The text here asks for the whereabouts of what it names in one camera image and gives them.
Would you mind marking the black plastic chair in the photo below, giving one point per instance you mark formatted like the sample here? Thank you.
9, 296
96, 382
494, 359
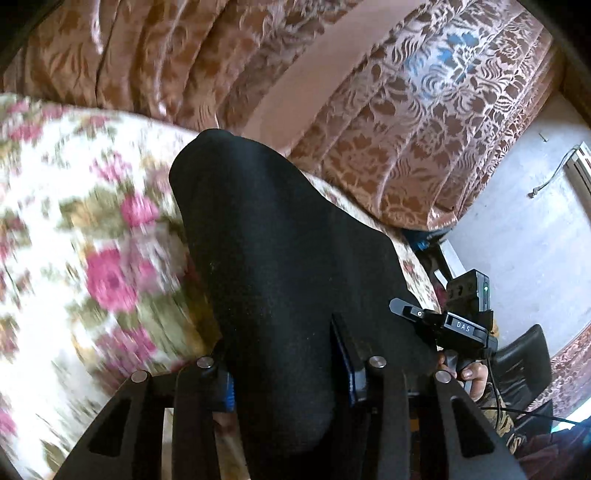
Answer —
521, 364

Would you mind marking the white wall fixture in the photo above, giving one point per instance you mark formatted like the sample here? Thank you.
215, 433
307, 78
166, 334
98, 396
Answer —
581, 166

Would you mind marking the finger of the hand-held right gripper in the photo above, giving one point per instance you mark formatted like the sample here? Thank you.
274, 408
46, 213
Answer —
415, 313

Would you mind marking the plain brown curtain strip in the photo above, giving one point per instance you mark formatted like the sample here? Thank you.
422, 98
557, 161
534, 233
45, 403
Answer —
314, 83

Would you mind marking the black pants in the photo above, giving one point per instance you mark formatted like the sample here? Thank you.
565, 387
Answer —
277, 254

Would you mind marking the floral bed blanket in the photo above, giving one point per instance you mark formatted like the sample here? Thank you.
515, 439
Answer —
69, 184

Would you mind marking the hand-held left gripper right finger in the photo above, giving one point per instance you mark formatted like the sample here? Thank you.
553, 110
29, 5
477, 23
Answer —
355, 381

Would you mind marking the person's right hand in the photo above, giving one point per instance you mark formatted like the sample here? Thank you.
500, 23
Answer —
475, 376

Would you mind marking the brown patterned curtain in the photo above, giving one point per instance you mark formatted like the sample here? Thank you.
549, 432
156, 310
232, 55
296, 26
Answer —
415, 138

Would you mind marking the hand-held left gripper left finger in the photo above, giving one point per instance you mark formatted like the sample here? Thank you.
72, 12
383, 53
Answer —
227, 392

